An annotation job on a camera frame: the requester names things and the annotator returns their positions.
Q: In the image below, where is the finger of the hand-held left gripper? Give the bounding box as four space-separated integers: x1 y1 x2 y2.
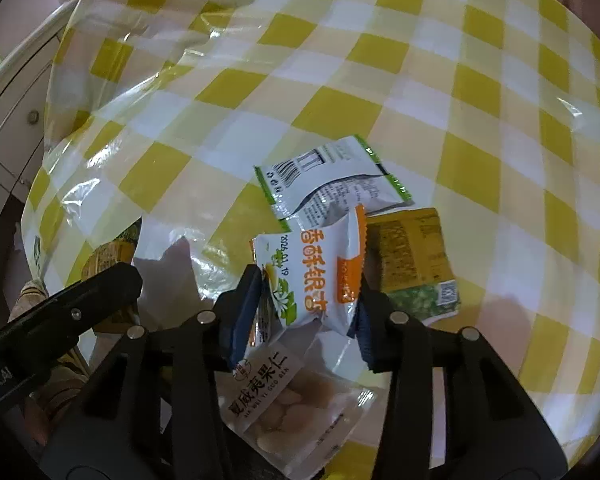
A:
7 261 144 356

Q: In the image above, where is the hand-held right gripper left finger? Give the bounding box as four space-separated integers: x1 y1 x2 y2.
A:
45 264 266 480

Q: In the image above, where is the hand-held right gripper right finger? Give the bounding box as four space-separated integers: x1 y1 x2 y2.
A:
350 285 570 480

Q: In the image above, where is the white orange snack packet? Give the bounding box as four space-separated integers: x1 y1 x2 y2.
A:
250 205 369 352

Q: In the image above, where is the yellow green snack packet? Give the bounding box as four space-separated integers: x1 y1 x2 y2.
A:
364 207 462 323

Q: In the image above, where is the clear nut packet white label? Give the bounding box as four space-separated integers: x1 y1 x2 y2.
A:
217 327 377 477

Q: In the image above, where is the white green snack packet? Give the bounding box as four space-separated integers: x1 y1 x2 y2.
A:
253 135 415 233

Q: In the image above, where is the white cabinet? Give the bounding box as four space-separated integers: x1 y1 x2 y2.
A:
0 2 78 286

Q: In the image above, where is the yellow checked tablecloth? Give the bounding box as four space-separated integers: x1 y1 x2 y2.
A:
22 0 600 471

